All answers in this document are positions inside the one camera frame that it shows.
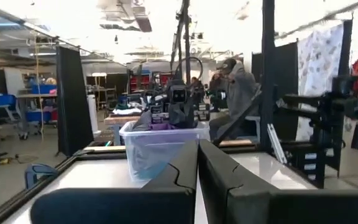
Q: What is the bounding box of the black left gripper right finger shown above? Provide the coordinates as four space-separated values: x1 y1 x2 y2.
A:
198 138 358 224

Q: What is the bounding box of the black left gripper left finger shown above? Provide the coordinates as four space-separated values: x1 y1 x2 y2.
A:
30 139 200 224

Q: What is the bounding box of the dark grey microfiber towel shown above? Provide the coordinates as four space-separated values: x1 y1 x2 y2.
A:
167 101 199 129

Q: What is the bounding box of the purple microfiber towel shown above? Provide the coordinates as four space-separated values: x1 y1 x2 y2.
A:
149 122 180 131

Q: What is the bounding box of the person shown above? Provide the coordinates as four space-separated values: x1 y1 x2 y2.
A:
190 76 206 103
209 57 262 142

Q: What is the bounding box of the red shelf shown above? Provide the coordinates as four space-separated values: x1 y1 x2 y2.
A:
129 73 173 91

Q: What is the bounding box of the clear plastic bin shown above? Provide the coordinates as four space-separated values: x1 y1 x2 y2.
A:
119 120 211 182

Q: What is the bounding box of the black labelled drawer unit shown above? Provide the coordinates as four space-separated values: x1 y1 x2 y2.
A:
295 146 341 189

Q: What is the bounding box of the wooden workbench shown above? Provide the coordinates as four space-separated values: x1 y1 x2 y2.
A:
104 114 141 127

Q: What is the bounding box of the dark bar clamp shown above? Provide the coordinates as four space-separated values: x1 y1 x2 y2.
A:
24 163 59 190

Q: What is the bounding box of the white cylinder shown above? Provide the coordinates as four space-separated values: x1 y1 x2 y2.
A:
86 94 101 135

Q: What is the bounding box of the dark curtain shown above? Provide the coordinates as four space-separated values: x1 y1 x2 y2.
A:
251 41 300 97

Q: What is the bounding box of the black equipment stand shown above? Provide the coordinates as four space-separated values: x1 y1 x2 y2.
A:
281 74 358 152

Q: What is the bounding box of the black curtain panel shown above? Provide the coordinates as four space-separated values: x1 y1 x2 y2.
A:
55 45 95 157

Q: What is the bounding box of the blue storage bin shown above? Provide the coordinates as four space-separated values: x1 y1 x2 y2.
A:
25 110 53 123
31 83 58 95

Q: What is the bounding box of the white printed cloth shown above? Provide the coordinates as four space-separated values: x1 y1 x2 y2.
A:
296 24 345 142

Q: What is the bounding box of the blue chair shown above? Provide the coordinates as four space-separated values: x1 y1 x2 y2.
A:
0 94 20 121

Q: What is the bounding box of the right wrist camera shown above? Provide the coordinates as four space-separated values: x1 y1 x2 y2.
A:
168 84 188 104

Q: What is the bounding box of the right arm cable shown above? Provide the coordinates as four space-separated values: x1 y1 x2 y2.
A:
173 56 204 83

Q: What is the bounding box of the aluminium rail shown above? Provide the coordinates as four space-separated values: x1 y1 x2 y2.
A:
266 123 288 166

